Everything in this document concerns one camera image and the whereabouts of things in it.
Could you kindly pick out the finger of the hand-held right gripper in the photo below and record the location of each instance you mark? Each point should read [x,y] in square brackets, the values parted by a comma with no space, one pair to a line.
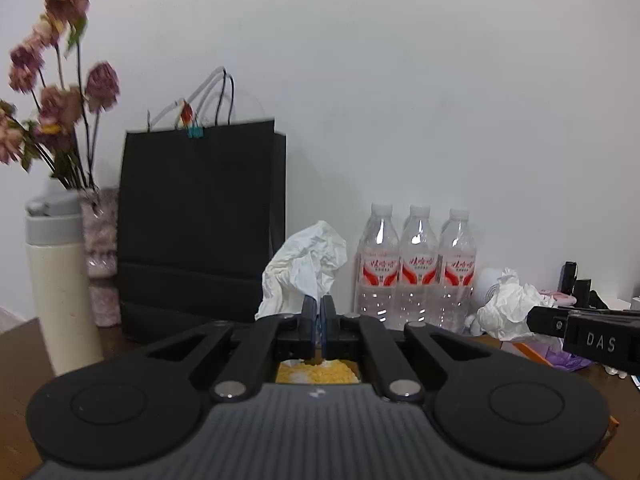
[547,321]

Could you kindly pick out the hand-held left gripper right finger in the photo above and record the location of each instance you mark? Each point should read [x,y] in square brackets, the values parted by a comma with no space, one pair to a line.
[328,317]

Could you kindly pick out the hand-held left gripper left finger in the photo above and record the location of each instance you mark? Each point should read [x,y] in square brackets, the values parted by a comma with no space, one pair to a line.
[310,317]

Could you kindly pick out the white tissue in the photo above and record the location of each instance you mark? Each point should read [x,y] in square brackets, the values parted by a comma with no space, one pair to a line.
[300,260]
[507,305]

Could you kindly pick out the pink printed packet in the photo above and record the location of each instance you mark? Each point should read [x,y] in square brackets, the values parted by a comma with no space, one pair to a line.
[560,296]

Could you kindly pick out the purple tissue pack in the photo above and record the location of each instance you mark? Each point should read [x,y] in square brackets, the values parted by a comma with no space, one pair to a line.
[567,360]

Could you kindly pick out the tall black device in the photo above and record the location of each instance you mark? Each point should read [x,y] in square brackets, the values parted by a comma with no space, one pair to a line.
[569,277]

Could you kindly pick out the black wedge-shaped object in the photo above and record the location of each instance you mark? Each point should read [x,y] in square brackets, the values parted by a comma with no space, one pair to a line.
[590,295]

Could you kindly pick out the yellow and white plush toy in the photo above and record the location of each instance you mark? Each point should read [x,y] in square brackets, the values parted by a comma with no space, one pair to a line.
[320,372]

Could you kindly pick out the clear water bottle red label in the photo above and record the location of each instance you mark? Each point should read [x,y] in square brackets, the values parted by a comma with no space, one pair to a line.
[457,272]
[419,270]
[377,270]

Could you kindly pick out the white robot-shaped speaker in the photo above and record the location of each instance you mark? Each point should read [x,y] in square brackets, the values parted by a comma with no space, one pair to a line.
[485,282]

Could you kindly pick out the black paper bag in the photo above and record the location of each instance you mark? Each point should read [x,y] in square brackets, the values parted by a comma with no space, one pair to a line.
[200,210]

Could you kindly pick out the pink glitter vase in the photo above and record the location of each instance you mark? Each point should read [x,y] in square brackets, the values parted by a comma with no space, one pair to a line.
[102,240]

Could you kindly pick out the cream thermos bottle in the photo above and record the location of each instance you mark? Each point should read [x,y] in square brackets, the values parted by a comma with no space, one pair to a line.
[62,290]

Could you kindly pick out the dried pink flowers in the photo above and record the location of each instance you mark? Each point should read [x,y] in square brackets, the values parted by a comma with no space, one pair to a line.
[60,105]

